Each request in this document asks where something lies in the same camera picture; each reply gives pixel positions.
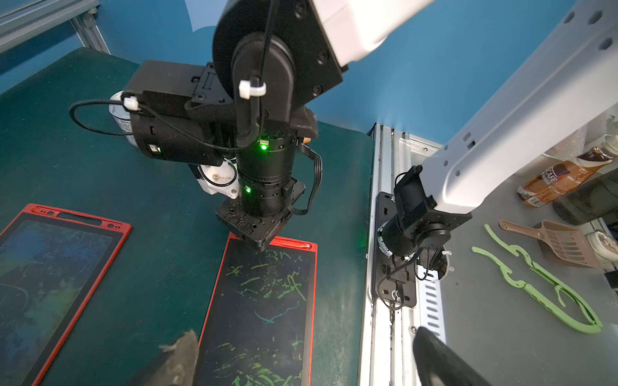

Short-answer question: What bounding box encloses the green plastic hanger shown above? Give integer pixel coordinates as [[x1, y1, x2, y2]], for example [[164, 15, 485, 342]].
[[471, 224, 604, 335]]

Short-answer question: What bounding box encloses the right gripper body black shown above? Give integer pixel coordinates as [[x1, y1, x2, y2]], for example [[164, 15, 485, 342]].
[[216, 178, 305, 251]]

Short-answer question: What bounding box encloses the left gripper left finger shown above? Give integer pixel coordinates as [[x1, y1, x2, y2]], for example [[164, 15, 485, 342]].
[[126, 330, 199, 385]]

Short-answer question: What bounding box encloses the aluminium back rail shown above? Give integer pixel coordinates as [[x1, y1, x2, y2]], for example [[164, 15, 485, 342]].
[[1, 0, 110, 54]]

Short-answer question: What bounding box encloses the silver tin can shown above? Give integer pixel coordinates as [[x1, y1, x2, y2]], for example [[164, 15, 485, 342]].
[[109, 104, 138, 148]]

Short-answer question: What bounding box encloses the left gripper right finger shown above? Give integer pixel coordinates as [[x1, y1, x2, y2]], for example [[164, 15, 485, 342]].
[[413, 326, 490, 386]]

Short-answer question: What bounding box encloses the red tablet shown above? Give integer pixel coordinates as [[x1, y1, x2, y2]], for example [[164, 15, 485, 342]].
[[193, 235, 318, 385], [1, 204, 132, 385]]

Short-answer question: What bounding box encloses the aluminium rail frame front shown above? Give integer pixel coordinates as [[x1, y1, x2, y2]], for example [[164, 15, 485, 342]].
[[356, 123, 450, 386]]

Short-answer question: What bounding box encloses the brown litter scoop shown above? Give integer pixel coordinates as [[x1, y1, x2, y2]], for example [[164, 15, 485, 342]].
[[499, 220, 600, 269]]

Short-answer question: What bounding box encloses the brown coffee bottle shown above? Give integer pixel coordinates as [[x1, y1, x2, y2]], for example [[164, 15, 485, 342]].
[[516, 135, 617, 207]]

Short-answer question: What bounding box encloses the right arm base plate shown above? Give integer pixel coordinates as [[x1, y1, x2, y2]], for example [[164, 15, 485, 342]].
[[370, 192, 417, 310]]

